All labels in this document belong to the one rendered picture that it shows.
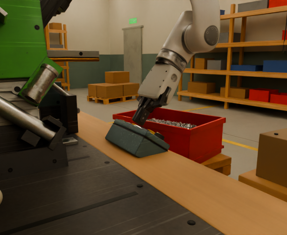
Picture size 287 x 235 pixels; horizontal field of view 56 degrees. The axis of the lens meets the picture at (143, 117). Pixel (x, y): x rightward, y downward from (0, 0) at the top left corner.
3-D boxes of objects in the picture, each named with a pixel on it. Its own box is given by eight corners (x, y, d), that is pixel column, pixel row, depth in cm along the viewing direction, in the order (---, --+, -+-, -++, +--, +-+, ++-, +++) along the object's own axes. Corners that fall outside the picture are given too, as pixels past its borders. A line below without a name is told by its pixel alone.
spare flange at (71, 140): (55, 147, 65) (55, 144, 65) (51, 143, 68) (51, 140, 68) (78, 143, 68) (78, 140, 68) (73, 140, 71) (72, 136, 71)
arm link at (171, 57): (193, 67, 73) (188, 77, 73) (172, 66, 80) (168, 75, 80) (174, 48, 68) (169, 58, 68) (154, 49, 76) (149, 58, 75)
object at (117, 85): (121, 96, 801) (121, 71, 785) (140, 99, 746) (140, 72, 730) (87, 100, 718) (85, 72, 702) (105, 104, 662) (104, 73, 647)
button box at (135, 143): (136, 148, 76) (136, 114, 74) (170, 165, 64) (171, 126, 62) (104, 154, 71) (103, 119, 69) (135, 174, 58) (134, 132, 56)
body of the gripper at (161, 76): (190, 73, 72) (170, 109, 71) (166, 71, 81) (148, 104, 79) (172, 56, 68) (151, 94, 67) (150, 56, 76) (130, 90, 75)
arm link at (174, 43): (195, 66, 72) (174, 67, 80) (217, 25, 74) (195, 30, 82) (173, 47, 68) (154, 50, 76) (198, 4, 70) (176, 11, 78)
